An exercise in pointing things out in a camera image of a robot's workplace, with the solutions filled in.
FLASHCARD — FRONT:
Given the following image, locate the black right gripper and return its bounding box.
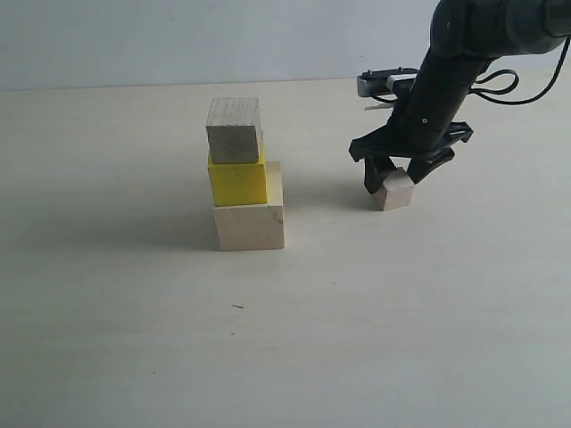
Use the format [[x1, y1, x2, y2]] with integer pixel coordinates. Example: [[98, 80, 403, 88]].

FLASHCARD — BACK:
[[349, 95, 473, 194]]

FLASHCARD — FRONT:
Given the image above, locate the small wooden cube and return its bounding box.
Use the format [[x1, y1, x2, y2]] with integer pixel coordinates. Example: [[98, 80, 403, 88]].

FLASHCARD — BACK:
[[374, 168, 415, 211]]

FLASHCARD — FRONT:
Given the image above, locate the large wooden cube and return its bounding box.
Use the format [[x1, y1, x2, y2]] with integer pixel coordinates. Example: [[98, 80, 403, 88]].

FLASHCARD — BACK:
[[213, 160, 286, 251]]

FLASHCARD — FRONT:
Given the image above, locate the yellow cube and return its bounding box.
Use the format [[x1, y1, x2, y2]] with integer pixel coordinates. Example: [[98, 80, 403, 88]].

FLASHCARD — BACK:
[[208, 144, 269, 207]]

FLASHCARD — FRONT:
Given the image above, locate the medium wooden cube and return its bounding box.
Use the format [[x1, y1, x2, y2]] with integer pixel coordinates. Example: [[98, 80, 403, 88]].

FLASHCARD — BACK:
[[205, 97, 262, 164]]

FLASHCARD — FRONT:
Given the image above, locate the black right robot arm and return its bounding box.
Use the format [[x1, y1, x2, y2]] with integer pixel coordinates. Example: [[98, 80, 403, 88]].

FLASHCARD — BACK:
[[349, 1, 570, 194]]

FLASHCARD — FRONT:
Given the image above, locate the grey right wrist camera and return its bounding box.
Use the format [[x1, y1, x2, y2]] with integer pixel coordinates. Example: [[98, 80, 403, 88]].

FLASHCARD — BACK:
[[356, 67, 418, 98]]

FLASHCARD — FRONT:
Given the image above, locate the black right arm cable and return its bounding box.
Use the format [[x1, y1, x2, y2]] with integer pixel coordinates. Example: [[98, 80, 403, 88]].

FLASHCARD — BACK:
[[468, 37, 571, 106]]

